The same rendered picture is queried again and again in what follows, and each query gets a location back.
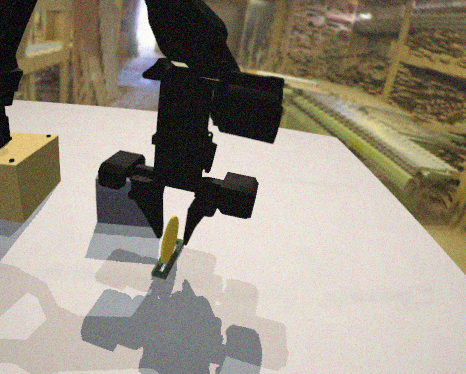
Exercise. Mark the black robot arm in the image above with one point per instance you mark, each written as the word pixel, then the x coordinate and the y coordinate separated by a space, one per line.
pixel 186 31

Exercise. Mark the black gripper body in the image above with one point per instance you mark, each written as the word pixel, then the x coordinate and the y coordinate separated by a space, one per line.
pixel 178 163

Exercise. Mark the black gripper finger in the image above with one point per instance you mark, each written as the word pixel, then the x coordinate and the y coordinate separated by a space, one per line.
pixel 152 207
pixel 195 213

